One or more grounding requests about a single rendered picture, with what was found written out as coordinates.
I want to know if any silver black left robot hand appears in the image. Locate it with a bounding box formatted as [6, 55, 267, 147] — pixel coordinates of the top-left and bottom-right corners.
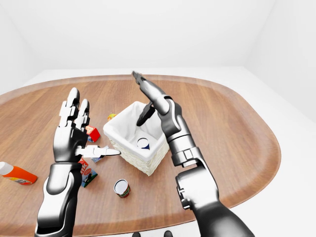
[53, 87, 121, 163]

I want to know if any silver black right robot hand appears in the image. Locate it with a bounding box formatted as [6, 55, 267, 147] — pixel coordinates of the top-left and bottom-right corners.
[132, 71, 192, 144]

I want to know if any white woven basket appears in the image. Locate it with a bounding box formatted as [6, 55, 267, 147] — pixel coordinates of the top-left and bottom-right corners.
[103, 100, 170, 177]

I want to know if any red printed box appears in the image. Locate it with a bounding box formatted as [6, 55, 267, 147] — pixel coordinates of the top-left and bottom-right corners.
[85, 125, 101, 143]

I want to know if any blue and white tin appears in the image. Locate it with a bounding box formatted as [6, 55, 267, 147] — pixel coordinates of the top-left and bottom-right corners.
[137, 137, 151, 150]

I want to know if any milk carton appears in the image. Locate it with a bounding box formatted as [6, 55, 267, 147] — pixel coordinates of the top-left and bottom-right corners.
[78, 158, 98, 188]

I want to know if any orange bottle with white cap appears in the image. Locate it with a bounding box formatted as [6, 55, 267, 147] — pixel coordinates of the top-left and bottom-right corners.
[0, 161, 38, 186]

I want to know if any red and green labelled tin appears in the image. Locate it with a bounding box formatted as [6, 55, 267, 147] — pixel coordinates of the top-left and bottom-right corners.
[113, 179, 131, 198]

